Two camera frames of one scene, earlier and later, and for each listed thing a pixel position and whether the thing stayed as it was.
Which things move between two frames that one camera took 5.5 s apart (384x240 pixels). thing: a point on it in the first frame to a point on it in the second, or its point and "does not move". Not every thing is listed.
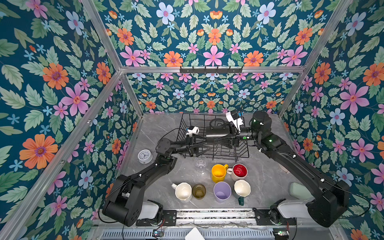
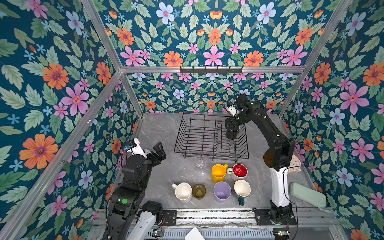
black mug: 217,129 to 232,127
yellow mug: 218,172 does not move
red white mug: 238,172 does not move
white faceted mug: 183,191 does not move
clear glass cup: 201,164 does not move
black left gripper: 190,142 to 157,159
